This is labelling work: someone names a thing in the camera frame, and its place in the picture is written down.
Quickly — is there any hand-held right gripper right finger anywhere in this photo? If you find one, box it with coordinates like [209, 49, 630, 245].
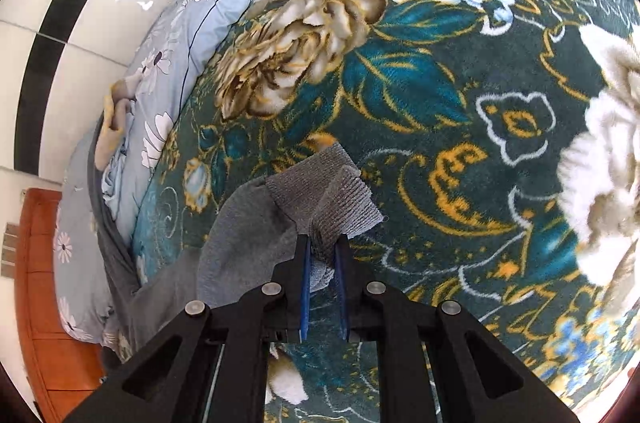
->
[333, 237, 582, 423]

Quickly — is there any orange wooden bed frame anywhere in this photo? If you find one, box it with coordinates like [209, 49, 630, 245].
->
[14, 187, 107, 410]

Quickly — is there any light blue floral quilt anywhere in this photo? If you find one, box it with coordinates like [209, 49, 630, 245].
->
[101, 0, 353, 224]

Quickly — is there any grey floral pillow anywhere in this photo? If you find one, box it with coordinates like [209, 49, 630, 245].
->
[52, 128, 132, 350]

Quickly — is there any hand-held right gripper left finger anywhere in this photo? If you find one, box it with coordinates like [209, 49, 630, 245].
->
[62, 234, 314, 423]

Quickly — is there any beige fluffy cloth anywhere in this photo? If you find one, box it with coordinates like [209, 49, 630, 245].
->
[95, 78, 139, 170]

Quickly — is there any floral plush blanket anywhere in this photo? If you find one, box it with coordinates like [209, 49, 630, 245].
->
[131, 0, 640, 423]

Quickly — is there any grey knit sweater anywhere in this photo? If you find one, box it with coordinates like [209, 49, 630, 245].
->
[131, 142, 387, 345]

